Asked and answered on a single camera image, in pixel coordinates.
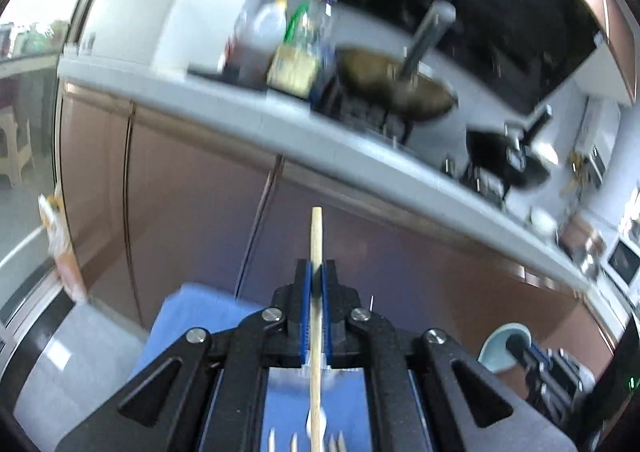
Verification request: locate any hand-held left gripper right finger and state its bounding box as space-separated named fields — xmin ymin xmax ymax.
xmin=321 ymin=259 xmax=577 ymax=452

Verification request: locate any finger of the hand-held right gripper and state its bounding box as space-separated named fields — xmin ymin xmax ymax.
xmin=522 ymin=364 xmax=578 ymax=429
xmin=505 ymin=334 xmax=553 ymax=385

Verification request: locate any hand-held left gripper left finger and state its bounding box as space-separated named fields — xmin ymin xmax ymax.
xmin=55 ymin=259 xmax=314 ymax=452

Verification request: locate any pale blue cup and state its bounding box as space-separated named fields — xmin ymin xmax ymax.
xmin=477 ymin=323 xmax=532 ymax=374

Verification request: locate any blue towel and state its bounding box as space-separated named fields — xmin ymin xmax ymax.
xmin=129 ymin=282 xmax=426 ymax=452

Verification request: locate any steel pot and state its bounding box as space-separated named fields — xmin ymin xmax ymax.
xmin=557 ymin=214 xmax=607 ymax=279

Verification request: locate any white microwave oven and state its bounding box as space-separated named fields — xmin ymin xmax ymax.
xmin=604 ymin=236 xmax=640 ymax=293

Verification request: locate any white bowl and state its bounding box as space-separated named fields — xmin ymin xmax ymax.
xmin=529 ymin=206 xmax=558 ymax=235

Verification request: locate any brown kitchen counter cabinet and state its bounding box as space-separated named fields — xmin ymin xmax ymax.
xmin=55 ymin=59 xmax=623 ymax=373

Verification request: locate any black frying pan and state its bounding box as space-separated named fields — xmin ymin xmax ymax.
xmin=466 ymin=106 xmax=560 ymax=190

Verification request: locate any black gas stove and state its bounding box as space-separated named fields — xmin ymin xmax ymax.
xmin=312 ymin=76 xmax=508 ymax=207

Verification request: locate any white water heater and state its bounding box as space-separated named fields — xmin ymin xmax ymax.
xmin=574 ymin=99 xmax=622 ymax=185

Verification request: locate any oil bottle with yellow label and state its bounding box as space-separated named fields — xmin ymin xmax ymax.
xmin=266 ymin=4 xmax=321 ymax=96

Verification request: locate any yellow plastic bag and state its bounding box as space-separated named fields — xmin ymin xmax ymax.
xmin=39 ymin=181 xmax=88 ymax=303

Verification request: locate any white plastic jug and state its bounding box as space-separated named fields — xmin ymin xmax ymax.
xmin=239 ymin=0 xmax=290 ymax=83

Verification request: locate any clear bottle with yellow cap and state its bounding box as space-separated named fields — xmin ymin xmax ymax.
xmin=307 ymin=0 xmax=341 ymax=105

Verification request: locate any beige plastic stool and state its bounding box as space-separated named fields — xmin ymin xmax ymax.
xmin=0 ymin=112 xmax=37 ymax=189

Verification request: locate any black range hood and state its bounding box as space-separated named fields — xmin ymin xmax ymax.
xmin=337 ymin=0 xmax=608 ymax=115

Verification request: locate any glass sliding door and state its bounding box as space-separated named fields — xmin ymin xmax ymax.
xmin=0 ymin=0 xmax=68 ymax=343

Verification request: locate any dark wok with handle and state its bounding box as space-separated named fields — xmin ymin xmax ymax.
xmin=336 ymin=0 xmax=459 ymax=123

